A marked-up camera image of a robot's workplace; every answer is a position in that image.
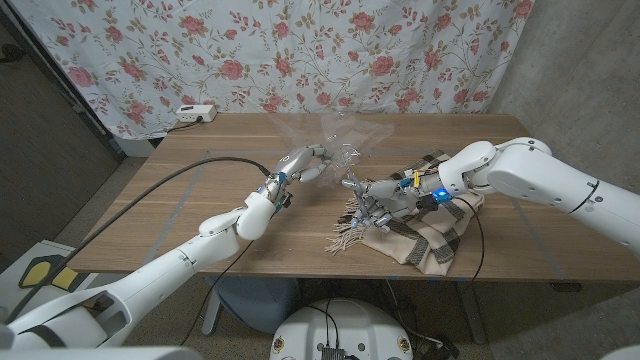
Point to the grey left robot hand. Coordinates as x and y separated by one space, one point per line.
295 160

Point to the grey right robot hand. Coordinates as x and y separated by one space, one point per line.
390 190

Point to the clear plastic bag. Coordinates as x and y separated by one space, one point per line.
345 132

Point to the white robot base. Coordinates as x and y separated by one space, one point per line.
350 330

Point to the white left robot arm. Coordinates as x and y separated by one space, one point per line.
160 270

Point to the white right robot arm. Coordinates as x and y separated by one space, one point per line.
540 180

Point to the beige plaid fringed scarf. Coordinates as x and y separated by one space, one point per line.
430 240

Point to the white power strip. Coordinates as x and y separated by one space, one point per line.
196 113

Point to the floral print backdrop curtain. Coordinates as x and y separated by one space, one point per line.
300 50

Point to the grey chair under table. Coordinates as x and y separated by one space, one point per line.
255 300

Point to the grey metal table leg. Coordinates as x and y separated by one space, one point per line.
472 315

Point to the black power adapter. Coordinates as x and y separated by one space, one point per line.
445 350

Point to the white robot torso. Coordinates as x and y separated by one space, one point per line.
100 355

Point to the yellow black floor object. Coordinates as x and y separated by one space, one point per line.
35 272

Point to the white floor panel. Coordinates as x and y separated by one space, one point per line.
15 260

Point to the black backdrop frame pole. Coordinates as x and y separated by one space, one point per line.
65 85

